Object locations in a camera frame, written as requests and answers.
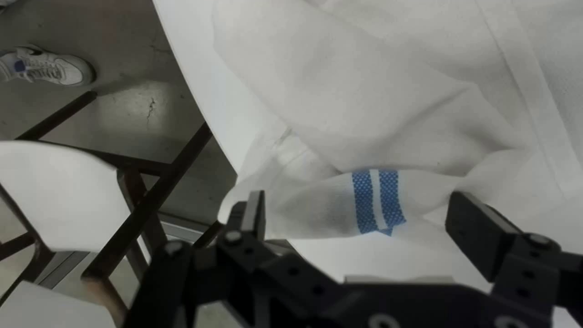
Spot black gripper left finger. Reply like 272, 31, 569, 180
241, 191, 267, 238

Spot white towel blue stripes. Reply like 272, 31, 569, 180
212, 0, 583, 257

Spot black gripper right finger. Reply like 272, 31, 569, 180
445, 191, 522, 282

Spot white sneaker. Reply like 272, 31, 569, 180
0, 47, 95, 87

